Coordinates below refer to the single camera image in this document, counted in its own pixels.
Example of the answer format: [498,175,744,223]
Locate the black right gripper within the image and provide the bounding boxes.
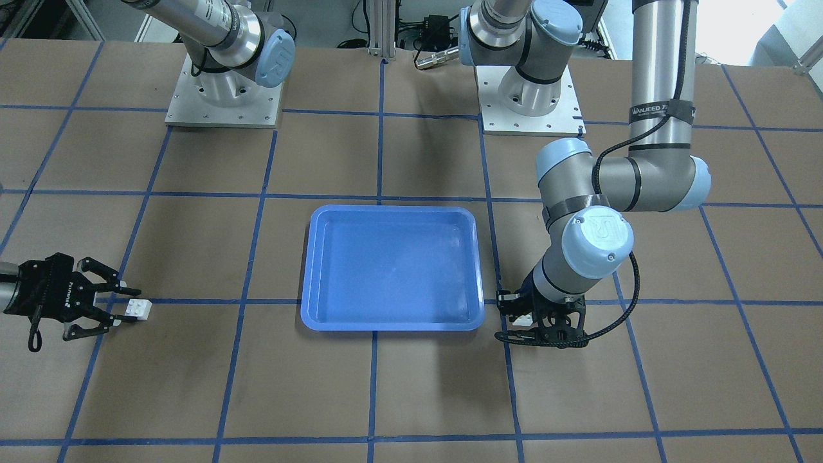
[3,253,127,351]

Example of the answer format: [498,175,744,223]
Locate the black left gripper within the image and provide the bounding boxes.
[494,267,587,348]

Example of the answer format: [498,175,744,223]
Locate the white block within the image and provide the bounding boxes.
[512,313,534,327]
[124,298,152,320]

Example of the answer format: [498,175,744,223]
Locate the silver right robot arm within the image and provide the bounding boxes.
[2,1,296,352]

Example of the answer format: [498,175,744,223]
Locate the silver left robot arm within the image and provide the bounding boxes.
[458,1,711,349]

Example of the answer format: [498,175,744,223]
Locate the blue plastic tray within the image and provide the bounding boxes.
[300,204,485,332]

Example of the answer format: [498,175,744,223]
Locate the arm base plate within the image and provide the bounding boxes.
[475,66,587,137]
[165,57,285,129]

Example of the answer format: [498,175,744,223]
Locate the aluminium frame post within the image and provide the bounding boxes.
[362,1,399,62]

